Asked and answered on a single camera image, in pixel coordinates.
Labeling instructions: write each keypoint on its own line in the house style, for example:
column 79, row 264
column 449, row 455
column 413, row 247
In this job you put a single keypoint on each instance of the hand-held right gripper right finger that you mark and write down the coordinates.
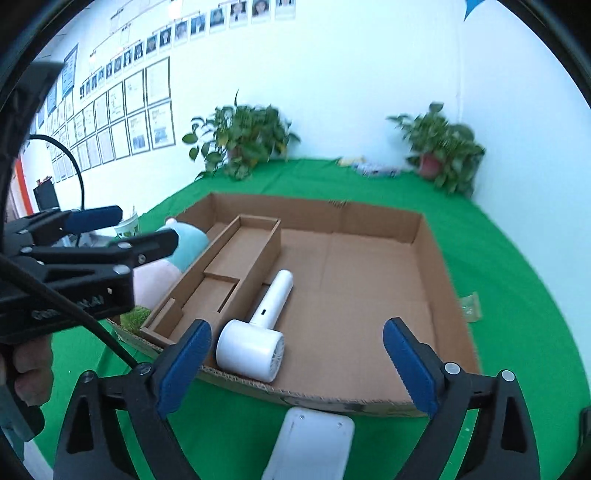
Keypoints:
column 411, row 369

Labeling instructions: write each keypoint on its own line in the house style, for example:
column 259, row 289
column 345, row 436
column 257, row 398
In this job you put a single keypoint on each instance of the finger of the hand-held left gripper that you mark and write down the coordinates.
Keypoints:
column 92, row 218
column 147, row 247

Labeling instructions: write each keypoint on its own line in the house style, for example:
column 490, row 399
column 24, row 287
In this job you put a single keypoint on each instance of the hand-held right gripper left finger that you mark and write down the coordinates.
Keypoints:
column 184, row 364

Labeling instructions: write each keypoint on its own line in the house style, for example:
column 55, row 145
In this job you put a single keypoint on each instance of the pink and teal plush toy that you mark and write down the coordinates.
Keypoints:
column 184, row 244

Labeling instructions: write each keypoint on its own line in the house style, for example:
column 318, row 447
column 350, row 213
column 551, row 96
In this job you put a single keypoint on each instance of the white hair dryer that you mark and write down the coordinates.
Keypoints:
column 249, row 346

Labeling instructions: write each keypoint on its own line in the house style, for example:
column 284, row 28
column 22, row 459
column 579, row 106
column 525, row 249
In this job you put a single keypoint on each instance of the narrow long cardboard box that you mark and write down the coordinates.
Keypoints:
column 249, row 249

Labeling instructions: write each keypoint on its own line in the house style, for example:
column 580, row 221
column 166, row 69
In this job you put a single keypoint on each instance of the large shallow cardboard box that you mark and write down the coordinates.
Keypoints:
column 360, row 277

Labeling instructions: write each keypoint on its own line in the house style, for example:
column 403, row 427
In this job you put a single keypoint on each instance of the white plastic device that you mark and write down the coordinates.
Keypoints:
column 309, row 443

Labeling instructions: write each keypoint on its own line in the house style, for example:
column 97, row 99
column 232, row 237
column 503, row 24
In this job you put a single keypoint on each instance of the person's left hand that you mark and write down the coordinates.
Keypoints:
column 32, row 369

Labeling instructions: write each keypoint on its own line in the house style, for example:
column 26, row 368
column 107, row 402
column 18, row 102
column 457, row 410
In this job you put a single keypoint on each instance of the green patterned paper cup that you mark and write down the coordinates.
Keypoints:
column 127, row 227

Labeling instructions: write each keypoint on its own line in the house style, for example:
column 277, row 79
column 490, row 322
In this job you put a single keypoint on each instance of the black monitor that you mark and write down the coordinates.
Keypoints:
column 46, row 196

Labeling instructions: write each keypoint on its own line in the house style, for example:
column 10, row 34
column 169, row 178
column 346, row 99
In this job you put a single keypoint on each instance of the small clear packet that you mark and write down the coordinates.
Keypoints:
column 472, row 305

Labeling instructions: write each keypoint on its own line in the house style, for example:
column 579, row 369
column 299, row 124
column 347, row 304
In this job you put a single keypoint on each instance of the green tablecloth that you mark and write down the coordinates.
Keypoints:
column 508, row 258

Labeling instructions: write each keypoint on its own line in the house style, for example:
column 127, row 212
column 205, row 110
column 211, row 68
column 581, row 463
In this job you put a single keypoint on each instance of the bushy potted plant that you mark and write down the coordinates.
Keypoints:
column 244, row 134

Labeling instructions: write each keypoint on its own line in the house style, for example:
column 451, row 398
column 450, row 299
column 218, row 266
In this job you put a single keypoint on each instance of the colourful patterned packet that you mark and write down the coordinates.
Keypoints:
column 376, row 170

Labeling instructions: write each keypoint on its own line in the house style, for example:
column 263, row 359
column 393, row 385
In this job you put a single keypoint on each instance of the yellow snack packet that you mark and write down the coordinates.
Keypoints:
column 346, row 162

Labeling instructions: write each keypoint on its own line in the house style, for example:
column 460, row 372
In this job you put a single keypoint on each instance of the potted plant in red pot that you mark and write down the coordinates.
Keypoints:
column 443, row 147

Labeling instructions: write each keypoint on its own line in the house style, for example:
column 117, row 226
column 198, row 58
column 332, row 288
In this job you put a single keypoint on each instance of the group of framed wall certificates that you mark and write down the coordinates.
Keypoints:
column 134, row 110

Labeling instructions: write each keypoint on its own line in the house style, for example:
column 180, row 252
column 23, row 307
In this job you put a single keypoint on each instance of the blue wall board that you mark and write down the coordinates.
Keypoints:
column 69, row 69

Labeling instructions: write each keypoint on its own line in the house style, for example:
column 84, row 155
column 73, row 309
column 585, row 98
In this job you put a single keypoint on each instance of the row of wall portrait photos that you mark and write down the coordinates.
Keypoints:
column 194, row 25

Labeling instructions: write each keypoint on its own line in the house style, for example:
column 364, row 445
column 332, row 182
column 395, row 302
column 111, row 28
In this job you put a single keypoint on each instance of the blue wall decal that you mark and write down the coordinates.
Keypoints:
column 472, row 7

